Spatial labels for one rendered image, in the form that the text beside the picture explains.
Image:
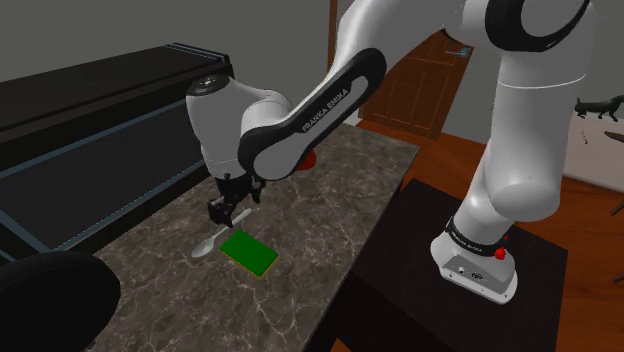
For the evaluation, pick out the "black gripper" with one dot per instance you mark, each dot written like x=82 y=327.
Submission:
x=234 y=187

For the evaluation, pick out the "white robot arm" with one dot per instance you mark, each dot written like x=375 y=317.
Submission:
x=521 y=146

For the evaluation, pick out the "green rectangular sponge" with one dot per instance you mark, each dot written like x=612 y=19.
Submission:
x=248 y=252

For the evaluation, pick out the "silver spoon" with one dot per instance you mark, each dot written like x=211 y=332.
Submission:
x=204 y=247

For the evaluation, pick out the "red round object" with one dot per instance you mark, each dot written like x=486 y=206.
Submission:
x=308 y=162

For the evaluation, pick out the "black shelf unit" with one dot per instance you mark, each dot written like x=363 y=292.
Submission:
x=97 y=141

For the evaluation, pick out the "black robot stand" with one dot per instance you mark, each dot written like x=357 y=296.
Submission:
x=404 y=292

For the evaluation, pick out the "brown wooden door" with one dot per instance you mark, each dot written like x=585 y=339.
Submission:
x=414 y=92

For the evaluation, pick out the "black rounded chair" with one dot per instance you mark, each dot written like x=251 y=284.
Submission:
x=48 y=302

